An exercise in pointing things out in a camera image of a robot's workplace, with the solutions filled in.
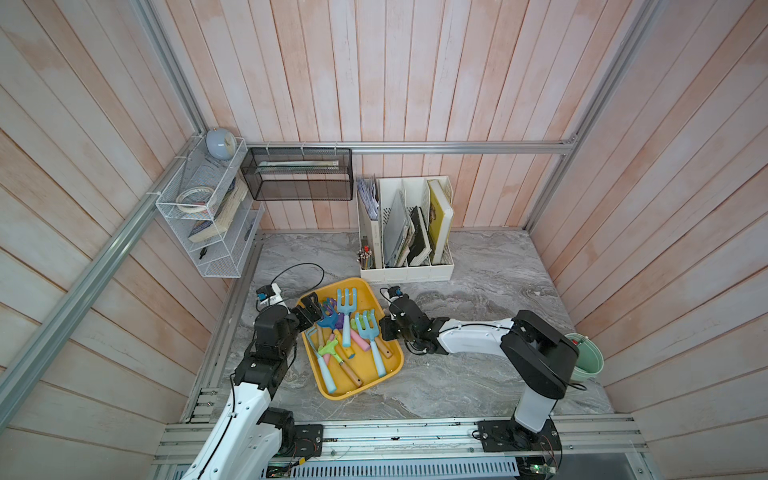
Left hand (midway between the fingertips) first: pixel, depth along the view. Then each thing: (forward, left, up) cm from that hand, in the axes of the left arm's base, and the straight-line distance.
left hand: (306, 304), depth 80 cm
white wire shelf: (+12, +24, +6) cm, 27 cm away
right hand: (+2, -20, -13) cm, 24 cm away
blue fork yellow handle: (-2, -18, -14) cm, 23 cm away
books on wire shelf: (+12, +23, +16) cm, 31 cm away
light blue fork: (-16, -6, -13) cm, 22 cm away
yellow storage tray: (-8, -14, -15) cm, 22 cm away
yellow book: (+26, -39, +9) cm, 47 cm away
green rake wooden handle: (-7, -5, -14) cm, 16 cm away
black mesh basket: (+47, +8, +10) cm, 49 cm away
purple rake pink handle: (+7, -4, -14) cm, 17 cm away
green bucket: (-13, -76, -6) cm, 77 cm away
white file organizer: (+26, -29, +6) cm, 39 cm away
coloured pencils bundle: (+16, -16, +1) cm, 23 cm away
